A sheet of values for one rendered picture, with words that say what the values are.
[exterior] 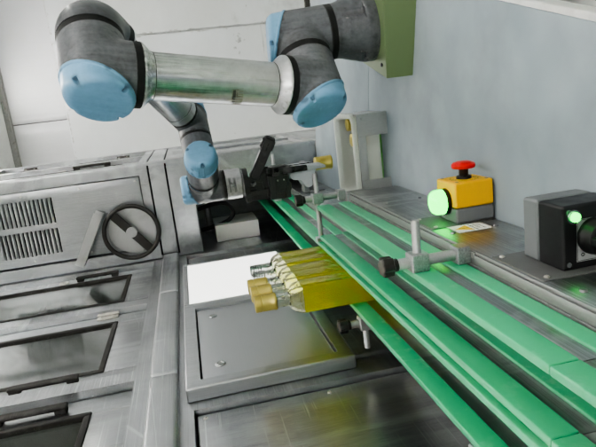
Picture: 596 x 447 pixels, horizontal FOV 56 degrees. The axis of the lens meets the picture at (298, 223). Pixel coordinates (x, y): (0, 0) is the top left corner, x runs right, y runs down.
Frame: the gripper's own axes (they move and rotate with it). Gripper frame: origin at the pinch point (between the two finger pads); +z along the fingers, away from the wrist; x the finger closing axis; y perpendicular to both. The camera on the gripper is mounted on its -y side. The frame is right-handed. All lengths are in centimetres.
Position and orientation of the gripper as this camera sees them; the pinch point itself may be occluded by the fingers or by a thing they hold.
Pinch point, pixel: (317, 163)
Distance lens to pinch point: 145.8
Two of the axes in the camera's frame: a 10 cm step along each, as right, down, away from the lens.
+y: 1.2, 9.7, 1.9
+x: 2.0, 1.6, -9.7
